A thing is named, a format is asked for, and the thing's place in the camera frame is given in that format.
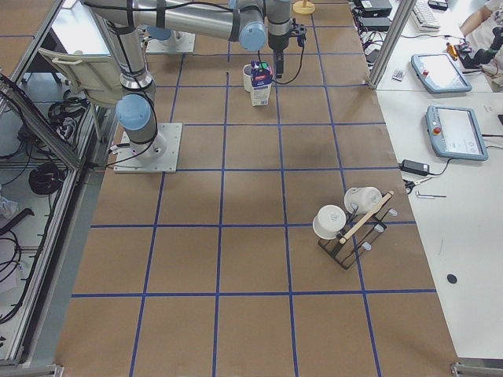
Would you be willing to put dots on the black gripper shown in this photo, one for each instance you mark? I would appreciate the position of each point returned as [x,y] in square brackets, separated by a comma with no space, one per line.
[277,44]

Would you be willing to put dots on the blue white milk carton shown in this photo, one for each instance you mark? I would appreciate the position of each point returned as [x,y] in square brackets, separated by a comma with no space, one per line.
[261,82]

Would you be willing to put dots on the white ribbed mug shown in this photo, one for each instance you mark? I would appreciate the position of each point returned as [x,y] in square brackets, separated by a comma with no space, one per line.
[247,79]

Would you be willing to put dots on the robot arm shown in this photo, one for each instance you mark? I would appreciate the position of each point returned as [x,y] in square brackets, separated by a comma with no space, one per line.
[253,24]
[165,36]

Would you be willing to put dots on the white cup on rack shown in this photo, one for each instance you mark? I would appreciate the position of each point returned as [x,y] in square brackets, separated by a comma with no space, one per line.
[361,200]
[329,220]

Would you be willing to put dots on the wooden mug tree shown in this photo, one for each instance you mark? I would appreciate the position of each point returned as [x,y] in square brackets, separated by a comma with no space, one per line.
[304,7]

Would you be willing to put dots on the blue teach pendant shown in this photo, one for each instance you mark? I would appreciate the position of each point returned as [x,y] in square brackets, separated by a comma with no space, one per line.
[454,133]
[439,73]

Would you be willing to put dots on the black power adapter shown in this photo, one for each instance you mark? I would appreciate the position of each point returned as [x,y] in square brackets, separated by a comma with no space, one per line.
[414,167]

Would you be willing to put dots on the grey office chair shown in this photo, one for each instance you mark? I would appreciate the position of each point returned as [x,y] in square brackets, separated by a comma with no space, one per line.
[97,76]

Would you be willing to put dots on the person at desk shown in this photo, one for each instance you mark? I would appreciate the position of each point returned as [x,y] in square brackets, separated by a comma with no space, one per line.
[478,27]

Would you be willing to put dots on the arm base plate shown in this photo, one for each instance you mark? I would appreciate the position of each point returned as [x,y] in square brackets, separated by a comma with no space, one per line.
[161,156]
[186,46]

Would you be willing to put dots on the aluminium frame post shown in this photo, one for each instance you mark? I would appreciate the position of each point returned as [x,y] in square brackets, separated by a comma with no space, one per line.
[397,25]

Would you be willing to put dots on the black wire cup rack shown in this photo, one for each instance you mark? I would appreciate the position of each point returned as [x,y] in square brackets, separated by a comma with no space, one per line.
[353,241]

